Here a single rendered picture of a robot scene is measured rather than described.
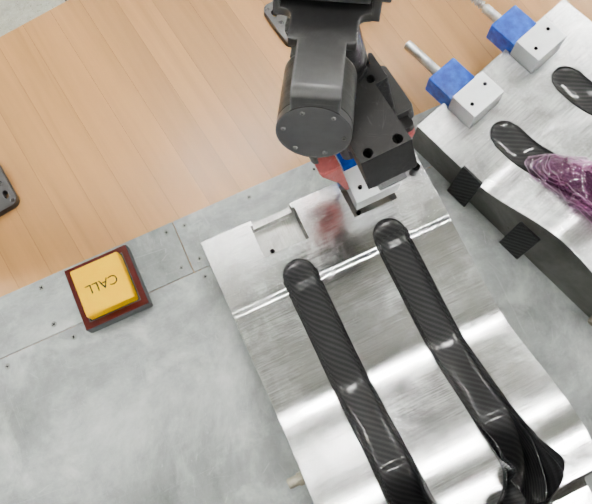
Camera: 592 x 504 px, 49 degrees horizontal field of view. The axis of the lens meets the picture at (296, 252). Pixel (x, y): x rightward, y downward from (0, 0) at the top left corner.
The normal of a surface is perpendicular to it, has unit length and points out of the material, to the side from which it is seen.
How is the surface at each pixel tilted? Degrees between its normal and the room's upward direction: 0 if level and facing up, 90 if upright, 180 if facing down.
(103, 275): 0
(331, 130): 75
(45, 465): 0
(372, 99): 22
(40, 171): 0
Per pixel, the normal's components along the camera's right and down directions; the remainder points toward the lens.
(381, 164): 0.33, 0.75
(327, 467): -0.22, -0.64
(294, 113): -0.11, 0.87
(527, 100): -0.02, -0.25
